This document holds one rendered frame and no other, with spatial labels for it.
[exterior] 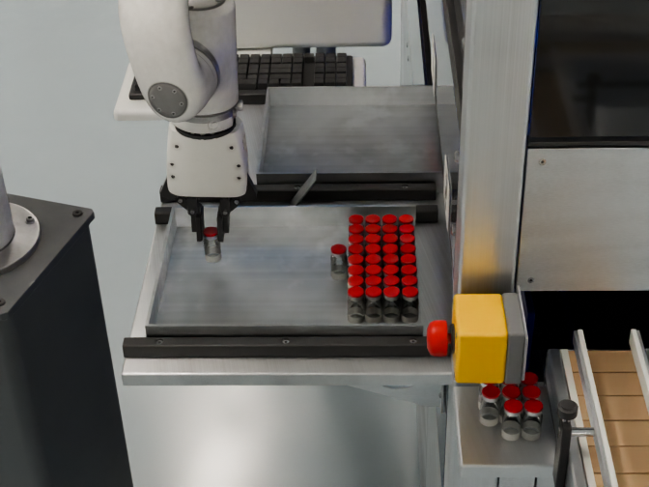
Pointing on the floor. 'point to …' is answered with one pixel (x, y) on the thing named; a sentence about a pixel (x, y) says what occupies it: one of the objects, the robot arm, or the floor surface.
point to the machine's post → (491, 164)
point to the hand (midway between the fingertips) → (211, 222)
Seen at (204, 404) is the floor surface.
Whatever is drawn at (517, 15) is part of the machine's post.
